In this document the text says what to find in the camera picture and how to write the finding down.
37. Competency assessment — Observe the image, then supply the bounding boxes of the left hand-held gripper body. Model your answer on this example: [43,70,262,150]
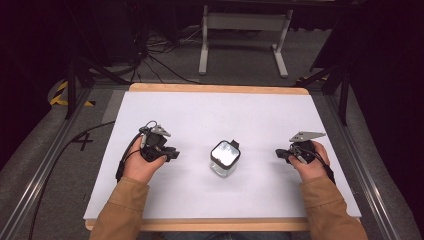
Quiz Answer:
[138,123,172,163]

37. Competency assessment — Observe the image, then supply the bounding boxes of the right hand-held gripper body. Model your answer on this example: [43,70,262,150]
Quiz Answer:
[288,131,327,165]

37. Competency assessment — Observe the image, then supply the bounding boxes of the clear square jar with lid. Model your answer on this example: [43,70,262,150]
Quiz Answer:
[209,139,242,179]

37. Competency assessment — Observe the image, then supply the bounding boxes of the person's right hand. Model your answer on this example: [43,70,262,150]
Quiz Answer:
[287,140,331,183]

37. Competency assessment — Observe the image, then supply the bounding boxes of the person's left hand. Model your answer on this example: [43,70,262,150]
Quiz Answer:
[122,136,168,185]

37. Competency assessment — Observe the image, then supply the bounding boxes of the black tripod stand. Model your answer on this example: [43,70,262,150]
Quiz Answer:
[293,63,355,127]
[62,0,131,120]

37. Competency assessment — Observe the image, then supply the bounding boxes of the yellow black floor tape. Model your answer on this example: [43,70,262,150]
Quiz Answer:
[49,80,97,108]

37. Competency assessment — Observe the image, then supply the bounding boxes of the white metal stand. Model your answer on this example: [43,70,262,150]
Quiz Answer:
[198,4,294,79]

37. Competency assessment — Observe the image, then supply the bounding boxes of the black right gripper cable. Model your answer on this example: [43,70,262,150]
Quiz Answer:
[290,142,337,186]

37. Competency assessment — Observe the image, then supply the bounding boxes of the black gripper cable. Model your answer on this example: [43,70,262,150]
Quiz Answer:
[27,120,158,240]
[290,142,337,186]

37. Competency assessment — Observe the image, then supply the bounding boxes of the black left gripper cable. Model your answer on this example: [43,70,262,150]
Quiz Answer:
[27,120,158,240]

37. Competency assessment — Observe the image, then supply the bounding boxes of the aluminium frame rail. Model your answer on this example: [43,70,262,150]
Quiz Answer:
[0,87,93,240]
[322,93,401,240]

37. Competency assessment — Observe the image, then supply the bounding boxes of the black floor cables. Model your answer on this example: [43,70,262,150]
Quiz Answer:
[109,23,261,85]

